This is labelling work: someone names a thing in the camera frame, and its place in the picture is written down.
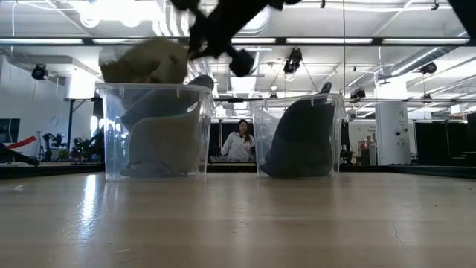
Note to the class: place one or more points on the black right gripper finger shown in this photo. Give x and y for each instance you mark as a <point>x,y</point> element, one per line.
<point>199,33</point>
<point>241,63</point>

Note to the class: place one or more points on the tan baseball cap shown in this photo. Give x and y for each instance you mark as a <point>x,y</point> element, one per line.
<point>148,61</point>

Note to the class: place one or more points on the tan floppy hat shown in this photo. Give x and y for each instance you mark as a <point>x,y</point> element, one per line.
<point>163,104</point>

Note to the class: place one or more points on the dark grey hat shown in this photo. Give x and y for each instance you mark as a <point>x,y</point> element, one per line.
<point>301,141</point>

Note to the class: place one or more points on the beige hat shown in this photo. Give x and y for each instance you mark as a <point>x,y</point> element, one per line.
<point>167,149</point>

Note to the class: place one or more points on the black ceiling spotlight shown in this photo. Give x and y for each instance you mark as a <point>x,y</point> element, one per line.
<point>357,94</point>
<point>39,72</point>
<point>428,68</point>
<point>293,61</point>

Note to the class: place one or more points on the clear plastic bin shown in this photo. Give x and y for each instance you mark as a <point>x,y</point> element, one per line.
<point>266,126</point>
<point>111,149</point>

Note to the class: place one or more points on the person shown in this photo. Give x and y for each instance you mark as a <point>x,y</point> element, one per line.
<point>238,147</point>

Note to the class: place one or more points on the white round column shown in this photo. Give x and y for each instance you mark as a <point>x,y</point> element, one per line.
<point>392,134</point>

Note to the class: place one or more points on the red bar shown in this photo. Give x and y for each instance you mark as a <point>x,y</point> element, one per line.
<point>23,142</point>

